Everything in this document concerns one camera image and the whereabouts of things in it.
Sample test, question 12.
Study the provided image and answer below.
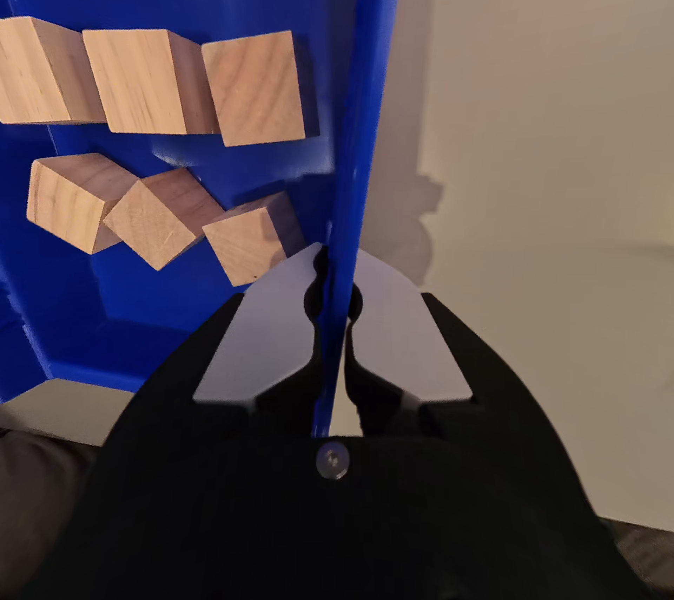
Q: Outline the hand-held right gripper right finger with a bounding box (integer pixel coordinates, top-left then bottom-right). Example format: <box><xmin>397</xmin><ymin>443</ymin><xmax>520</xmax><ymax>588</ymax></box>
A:
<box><xmin>345</xmin><ymin>248</ymin><xmax>473</xmax><ymax>436</ymax></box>

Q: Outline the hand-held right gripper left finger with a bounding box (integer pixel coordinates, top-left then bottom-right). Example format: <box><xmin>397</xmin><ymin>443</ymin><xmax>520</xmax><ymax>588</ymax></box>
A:
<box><xmin>193</xmin><ymin>242</ymin><xmax>326</xmax><ymax>436</ymax></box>

